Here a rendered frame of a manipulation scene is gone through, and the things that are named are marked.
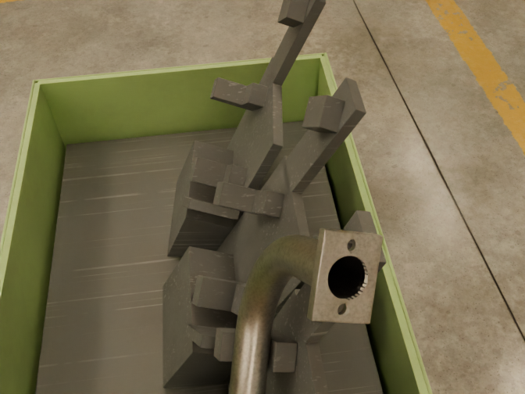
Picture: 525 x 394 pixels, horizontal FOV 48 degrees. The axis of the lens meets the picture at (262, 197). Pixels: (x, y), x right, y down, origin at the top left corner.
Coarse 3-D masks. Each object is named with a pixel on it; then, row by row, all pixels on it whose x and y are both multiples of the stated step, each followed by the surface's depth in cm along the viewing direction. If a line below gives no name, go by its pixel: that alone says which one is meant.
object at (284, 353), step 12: (216, 336) 51; (228, 336) 50; (276, 336) 51; (216, 348) 51; (228, 348) 50; (276, 348) 48; (288, 348) 49; (228, 360) 50; (276, 360) 48; (288, 360) 49; (288, 372) 49
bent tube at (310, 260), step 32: (288, 256) 40; (320, 256) 35; (352, 256) 37; (256, 288) 47; (320, 288) 35; (352, 288) 37; (256, 320) 48; (320, 320) 35; (352, 320) 36; (256, 352) 48; (256, 384) 48
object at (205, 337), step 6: (192, 324) 61; (186, 330) 61; (192, 330) 59; (198, 330) 58; (204, 330) 59; (210, 330) 60; (192, 336) 59; (198, 336) 57; (204, 336) 56; (210, 336) 57; (198, 342) 57; (204, 342) 56; (210, 342) 57; (210, 348) 57
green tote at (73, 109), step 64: (256, 64) 84; (320, 64) 84; (64, 128) 88; (128, 128) 90; (192, 128) 92; (0, 256) 64; (0, 320) 60; (384, 320) 63; (0, 384) 58; (384, 384) 66
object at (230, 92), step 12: (216, 84) 72; (228, 84) 72; (240, 84) 72; (252, 84) 70; (216, 96) 72; (228, 96) 72; (240, 96) 72; (252, 96) 70; (264, 96) 70; (252, 108) 73; (192, 168) 73; (204, 168) 72; (216, 168) 72; (228, 168) 71; (240, 168) 70; (192, 180) 71; (204, 180) 72; (216, 180) 72; (228, 180) 69; (240, 180) 70
